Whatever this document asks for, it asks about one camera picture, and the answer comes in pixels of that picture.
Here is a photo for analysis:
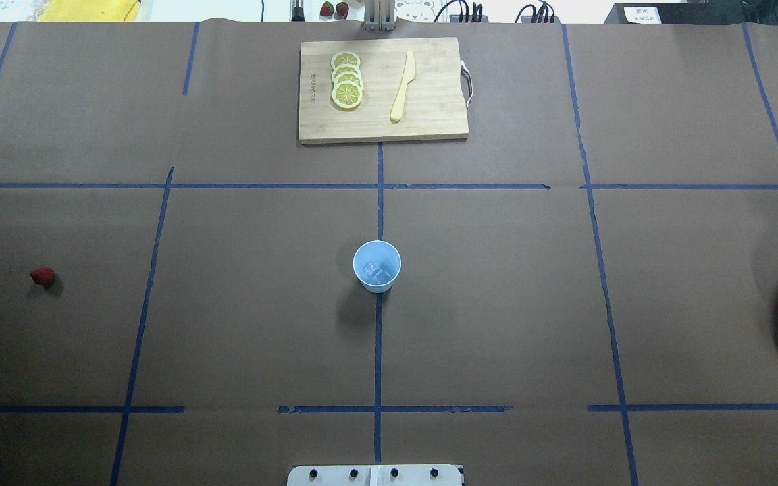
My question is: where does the clear ice cube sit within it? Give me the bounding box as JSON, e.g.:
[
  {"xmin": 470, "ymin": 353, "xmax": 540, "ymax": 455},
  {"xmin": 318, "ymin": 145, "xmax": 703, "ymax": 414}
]
[
  {"xmin": 361, "ymin": 261, "xmax": 380, "ymax": 284},
  {"xmin": 374, "ymin": 268, "xmax": 394, "ymax": 286}
]

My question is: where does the red strawberry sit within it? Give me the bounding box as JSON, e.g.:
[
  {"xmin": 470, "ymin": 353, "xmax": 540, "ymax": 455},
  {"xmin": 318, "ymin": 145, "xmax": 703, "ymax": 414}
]
[{"xmin": 30, "ymin": 267, "xmax": 56, "ymax": 288}]

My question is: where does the light blue plastic cup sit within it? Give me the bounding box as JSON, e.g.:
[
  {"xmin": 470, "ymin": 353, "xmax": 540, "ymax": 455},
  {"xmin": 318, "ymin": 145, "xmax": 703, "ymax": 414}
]
[{"xmin": 352, "ymin": 240, "xmax": 403, "ymax": 294}]

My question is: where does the blue tape line lengthwise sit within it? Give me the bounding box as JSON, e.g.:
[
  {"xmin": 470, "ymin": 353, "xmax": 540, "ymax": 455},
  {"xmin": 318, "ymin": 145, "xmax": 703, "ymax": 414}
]
[{"xmin": 373, "ymin": 142, "xmax": 385, "ymax": 465}]

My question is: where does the lemon slice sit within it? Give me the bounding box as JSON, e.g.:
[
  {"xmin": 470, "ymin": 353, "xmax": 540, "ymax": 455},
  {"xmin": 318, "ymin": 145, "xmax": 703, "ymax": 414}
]
[
  {"xmin": 332, "ymin": 63, "xmax": 363, "ymax": 85},
  {"xmin": 330, "ymin": 51, "xmax": 361, "ymax": 71},
  {"xmin": 331, "ymin": 85, "xmax": 363, "ymax": 111},
  {"xmin": 333, "ymin": 71, "xmax": 363, "ymax": 91}
]

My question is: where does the wooden cutting board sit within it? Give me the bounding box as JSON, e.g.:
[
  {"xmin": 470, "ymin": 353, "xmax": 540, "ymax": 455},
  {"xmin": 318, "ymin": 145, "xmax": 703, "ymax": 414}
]
[{"xmin": 299, "ymin": 37, "xmax": 469, "ymax": 144}]

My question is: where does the yellow plastic knife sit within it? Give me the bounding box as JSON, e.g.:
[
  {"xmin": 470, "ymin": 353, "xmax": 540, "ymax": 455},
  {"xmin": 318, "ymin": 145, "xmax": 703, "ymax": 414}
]
[{"xmin": 389, "ymin": 50, "xmax": 416, "ymax": 124}]

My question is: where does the yellow cloth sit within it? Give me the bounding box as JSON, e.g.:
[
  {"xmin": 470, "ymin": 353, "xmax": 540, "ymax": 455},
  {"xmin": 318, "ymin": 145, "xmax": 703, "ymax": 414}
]
[{"xmin": 39, "ymin": 0, "xmax": 142, "ymax": 22}]

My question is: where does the blue tape line crosswise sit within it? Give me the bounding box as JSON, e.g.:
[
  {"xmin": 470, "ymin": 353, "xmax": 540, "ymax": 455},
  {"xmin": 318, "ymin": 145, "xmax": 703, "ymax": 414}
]
[{"xmin": 0, "ymin": 182, "xmax": 550, "ymax": 190}]

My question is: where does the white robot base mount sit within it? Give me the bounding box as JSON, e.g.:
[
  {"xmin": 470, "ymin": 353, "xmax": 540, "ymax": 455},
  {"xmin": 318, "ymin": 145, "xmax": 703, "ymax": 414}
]
[{"xmin": 286, "ymin": 464, "xmax": 465, "ymax": 485}]

